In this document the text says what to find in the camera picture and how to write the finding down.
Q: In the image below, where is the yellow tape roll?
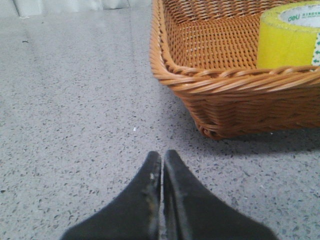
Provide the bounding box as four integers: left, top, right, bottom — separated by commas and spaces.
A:
256, 0, 320, 69

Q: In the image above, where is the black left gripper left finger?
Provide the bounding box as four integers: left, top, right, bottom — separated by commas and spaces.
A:
61, 151, 162, 240

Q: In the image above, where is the brown wicker basket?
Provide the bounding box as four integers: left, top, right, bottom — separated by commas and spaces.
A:
150, 0, 320, 140

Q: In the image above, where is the white curtain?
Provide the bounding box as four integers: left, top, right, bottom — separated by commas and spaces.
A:
13, 0, 152, 17

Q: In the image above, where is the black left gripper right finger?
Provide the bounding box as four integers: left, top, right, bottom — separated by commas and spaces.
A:
163, 150, 277, 240

